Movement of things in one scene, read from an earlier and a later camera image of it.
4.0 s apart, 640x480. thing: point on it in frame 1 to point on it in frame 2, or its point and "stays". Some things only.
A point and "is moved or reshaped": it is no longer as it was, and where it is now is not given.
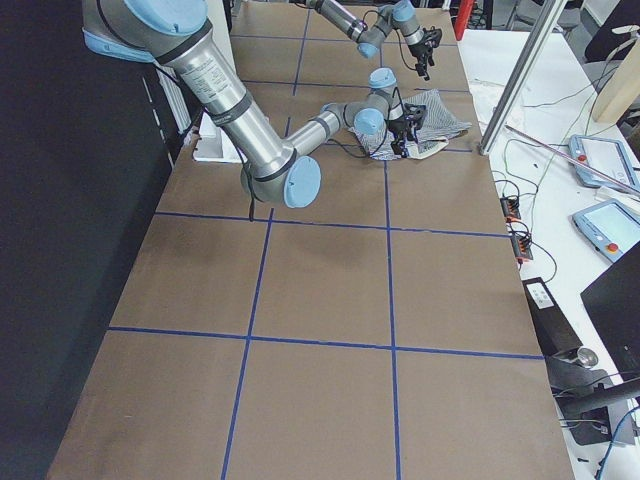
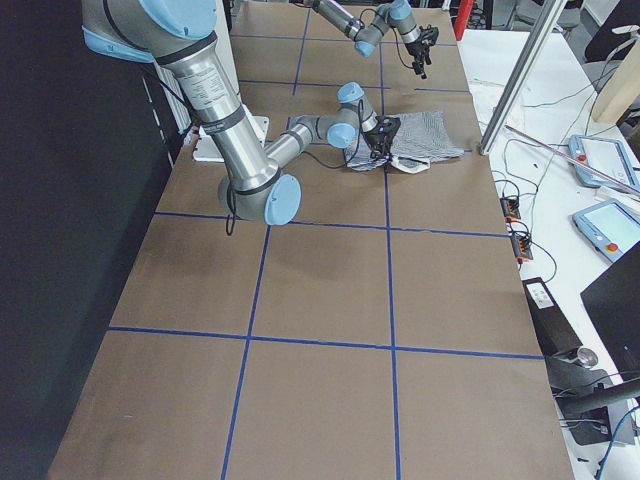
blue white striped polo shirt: (439, 125) is moved or reshaped
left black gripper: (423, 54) stays
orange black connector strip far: (511, 208) stays
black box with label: (554, 334) stays
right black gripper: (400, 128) to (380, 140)
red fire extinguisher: (463, 15) stays
